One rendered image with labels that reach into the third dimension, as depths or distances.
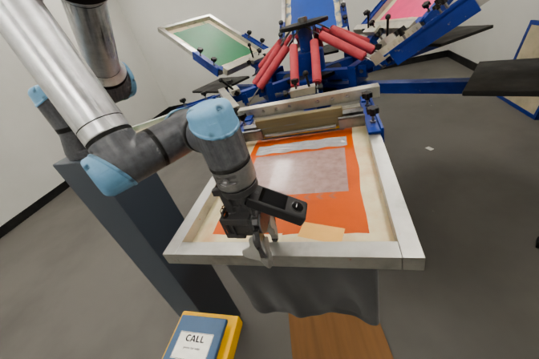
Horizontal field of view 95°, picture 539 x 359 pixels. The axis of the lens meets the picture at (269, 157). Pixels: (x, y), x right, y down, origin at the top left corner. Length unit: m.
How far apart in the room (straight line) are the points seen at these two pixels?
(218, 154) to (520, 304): 1.62
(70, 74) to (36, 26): 0.08
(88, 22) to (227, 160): 0.48
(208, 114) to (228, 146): 0.06
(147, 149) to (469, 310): 1.58
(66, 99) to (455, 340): 1.62
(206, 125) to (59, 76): 0.23
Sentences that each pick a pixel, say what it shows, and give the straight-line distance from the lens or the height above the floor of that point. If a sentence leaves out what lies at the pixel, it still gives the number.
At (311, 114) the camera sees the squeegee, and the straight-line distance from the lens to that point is 1.00.
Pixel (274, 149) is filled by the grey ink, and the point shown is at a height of 0.96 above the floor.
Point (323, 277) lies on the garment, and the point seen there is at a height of 0.77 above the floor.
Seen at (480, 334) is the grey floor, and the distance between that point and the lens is 1.64.
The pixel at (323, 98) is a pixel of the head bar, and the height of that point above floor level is 1.03.
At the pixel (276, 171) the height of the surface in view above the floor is 0.95.
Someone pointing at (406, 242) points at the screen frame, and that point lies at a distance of 0.57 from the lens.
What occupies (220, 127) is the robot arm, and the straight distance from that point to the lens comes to 0.38.
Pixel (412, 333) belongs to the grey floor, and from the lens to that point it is 1.58.
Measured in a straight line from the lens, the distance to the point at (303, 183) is 0.79.
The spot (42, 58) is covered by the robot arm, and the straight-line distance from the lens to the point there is 0.51.
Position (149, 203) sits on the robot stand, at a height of 0.96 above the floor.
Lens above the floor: 1.43
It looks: 30 degrees down
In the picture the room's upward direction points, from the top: 17 degrees counter-clockwise
